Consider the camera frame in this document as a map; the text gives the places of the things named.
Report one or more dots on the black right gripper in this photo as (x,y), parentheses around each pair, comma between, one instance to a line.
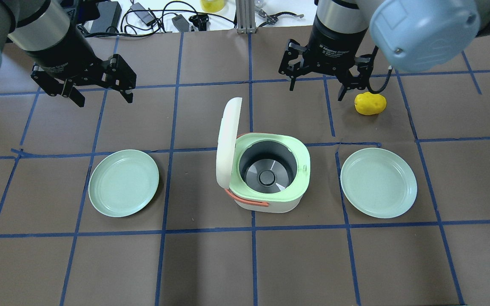
(336,42)

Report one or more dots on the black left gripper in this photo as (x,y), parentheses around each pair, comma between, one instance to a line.
(61,52)

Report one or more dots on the white green rice cooker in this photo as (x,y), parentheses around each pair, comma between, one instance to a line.
(261,172)

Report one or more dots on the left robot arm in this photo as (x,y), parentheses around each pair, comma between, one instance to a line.
(33,25)

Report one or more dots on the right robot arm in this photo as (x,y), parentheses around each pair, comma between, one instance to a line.
(413,35)

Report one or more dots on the yellow potato toy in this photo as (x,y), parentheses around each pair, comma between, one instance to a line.
(369,104)

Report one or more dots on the metal clamp tool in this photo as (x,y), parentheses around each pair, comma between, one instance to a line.
(274,18)

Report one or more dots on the black power adapter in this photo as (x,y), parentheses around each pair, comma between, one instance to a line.
(110,12)

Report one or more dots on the light green plate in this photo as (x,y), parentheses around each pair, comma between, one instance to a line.
(379,183)
(123,183)

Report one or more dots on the small black charger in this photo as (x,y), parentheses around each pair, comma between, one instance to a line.
(181,23)

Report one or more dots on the yellow cup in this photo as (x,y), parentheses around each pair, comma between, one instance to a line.
(212,6)

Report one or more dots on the aluminium profile post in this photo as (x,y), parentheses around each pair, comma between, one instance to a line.
(245,17)

